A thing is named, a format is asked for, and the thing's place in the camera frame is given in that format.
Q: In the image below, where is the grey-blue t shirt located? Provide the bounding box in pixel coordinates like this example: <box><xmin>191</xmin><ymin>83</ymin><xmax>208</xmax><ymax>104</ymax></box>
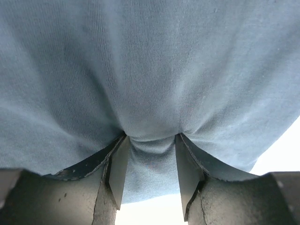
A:
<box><xmin>0</xmin><ymin>0</ymin><xmax>300</xmax><ymax>203</ymax></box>

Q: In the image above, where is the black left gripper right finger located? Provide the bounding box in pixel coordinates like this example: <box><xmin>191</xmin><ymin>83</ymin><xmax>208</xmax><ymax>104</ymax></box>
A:
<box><xmin>175</xmin><ymin>134</ymin><xmax>300</xmax><ymax>225</ymax></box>

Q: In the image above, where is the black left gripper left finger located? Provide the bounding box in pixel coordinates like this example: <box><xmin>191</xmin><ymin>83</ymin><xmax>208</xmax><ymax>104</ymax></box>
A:
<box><xmin>0</xmin><ymin>135</ymin><xmax>130</xmax><ymax>225</ymax></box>

